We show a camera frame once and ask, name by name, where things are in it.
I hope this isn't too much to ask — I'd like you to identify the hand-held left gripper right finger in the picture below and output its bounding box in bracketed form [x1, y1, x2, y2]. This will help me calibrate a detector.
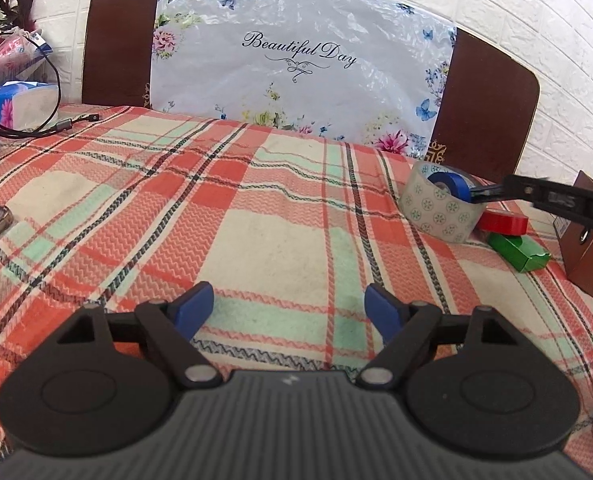
[358, 282, 522, 389]

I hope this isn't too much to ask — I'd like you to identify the red tape roll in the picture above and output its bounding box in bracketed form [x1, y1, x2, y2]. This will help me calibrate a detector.
[477, 211, 530, 237]

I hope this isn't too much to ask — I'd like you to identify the green cardboard box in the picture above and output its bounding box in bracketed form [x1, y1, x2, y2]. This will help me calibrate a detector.
[487, 232, 552, 274]

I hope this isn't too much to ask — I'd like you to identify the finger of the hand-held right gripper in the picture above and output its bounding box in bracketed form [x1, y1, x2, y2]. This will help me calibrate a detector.
[470, 174, 550, 206]

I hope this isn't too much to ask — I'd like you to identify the clear patterned tape roll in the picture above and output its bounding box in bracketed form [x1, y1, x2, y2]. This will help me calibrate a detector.
[400, 160, 488, 245]

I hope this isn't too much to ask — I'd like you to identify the blue tape roll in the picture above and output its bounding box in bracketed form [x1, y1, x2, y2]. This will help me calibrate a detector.
[427, 172, 475, 204]

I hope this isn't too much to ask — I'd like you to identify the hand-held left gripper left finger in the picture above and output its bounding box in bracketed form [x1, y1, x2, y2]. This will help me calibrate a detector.
[56, 282, 223, 389]

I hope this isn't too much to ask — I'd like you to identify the black cable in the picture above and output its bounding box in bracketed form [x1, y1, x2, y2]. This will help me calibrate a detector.
[0, 35, 102, 140]

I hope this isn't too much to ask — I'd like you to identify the floral plastic sheet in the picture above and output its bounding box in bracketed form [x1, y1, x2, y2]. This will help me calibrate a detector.
[149, 0, 457, 159]

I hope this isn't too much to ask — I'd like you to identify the pink plastic packet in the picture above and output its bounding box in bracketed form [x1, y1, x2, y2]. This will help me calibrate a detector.
[0, 30, 55, 86]

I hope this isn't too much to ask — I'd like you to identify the blue tissue pack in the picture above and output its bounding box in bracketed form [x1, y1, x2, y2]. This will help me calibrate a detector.
[0, 81, 60, 132]

